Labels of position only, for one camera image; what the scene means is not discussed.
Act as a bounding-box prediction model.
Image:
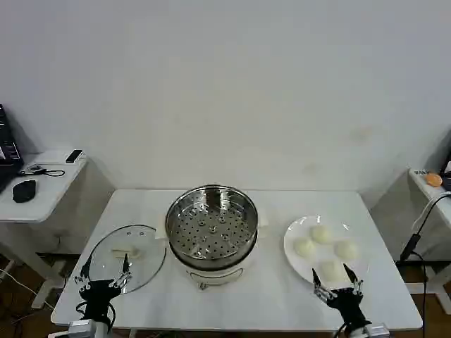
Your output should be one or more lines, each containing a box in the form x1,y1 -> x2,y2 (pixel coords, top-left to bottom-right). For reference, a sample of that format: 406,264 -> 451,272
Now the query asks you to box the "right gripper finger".
343,263 -> 364,296
311,268 -> 335,301

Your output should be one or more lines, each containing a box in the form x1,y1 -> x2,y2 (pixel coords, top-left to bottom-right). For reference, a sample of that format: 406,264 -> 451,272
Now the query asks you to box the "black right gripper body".
326,287 -> 371,327

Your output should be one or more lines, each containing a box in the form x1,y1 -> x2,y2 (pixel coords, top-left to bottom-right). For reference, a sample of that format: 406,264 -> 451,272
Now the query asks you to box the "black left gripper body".
78,279 -> 119,322

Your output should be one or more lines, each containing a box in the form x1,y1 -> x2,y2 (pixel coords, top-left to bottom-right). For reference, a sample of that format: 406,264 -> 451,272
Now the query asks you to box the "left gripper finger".
109,253 -> 133,289
73,254 -> 94,290

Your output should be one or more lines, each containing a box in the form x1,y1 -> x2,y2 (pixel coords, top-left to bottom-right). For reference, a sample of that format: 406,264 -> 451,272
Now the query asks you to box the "white steamed bun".
334,239 -> 359,261
292,238 -> 316,259
319,260 -> 345,282
309,225 -> 333,244

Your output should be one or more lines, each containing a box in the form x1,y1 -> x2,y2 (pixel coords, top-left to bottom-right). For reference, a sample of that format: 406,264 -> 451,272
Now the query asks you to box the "round glass lid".
81,223 -> 167,295

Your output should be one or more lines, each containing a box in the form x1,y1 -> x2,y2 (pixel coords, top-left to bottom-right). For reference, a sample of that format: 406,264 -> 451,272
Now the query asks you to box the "white round plate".
283,215 -> 371,285

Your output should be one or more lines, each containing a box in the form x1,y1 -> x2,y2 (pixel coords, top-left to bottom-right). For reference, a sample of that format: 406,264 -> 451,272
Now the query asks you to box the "white side desk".
0,149 -> 89,310

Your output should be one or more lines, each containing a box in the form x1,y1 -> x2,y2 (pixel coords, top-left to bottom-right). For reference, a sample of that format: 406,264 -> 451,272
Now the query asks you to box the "white electric cooker base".
156,211 -> 271,292

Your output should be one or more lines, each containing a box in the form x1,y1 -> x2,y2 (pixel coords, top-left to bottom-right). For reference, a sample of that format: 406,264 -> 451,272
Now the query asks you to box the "steel perforated steamer basket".
165,183 -> 259,262

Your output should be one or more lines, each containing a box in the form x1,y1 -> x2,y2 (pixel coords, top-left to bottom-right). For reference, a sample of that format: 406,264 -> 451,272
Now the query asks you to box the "black computer mouse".
12,179 -> 37,204

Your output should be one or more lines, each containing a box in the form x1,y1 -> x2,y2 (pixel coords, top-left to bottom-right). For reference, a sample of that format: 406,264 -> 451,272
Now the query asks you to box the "white side table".
408,167 -> 451,314

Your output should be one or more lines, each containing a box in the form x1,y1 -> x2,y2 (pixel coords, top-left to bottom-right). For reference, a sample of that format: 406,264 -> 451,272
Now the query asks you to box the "black device at table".
440,130 -> 451,193

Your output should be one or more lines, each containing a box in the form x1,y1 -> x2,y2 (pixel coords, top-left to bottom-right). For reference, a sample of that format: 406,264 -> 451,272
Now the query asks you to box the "black laptop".
0,104 -> 25,194

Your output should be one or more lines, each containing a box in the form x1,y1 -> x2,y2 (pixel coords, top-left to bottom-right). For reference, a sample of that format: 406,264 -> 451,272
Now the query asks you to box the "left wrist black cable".
75,299 -> 118,330

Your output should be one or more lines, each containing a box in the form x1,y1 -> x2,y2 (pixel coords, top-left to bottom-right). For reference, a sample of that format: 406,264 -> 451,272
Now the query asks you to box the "white floor cable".
0,268 -> 38,297

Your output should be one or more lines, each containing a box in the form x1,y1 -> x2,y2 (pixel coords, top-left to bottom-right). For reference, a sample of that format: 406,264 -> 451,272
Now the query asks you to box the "black lanyard cable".
18,164 -> 66,177

